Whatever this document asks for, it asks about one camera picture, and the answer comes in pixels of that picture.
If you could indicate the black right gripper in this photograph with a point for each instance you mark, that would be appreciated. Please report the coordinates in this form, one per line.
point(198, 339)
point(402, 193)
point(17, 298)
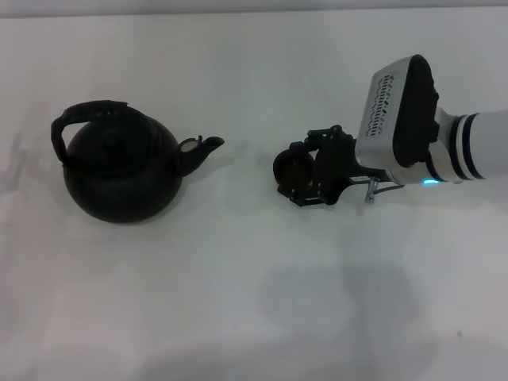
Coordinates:
point(337, 166)

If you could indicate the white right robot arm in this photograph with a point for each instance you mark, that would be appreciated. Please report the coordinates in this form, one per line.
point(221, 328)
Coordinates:
point(476, 147)

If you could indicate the small black teacup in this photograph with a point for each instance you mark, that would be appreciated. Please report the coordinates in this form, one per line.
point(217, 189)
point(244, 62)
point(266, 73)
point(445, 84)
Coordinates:
point(293, 170)

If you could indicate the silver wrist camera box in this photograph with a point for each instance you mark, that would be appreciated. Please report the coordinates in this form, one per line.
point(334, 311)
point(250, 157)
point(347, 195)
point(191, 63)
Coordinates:
point(397, 115)

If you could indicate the black round teapot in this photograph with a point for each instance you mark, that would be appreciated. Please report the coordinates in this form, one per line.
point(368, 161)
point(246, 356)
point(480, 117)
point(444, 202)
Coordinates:
point(119, 178)

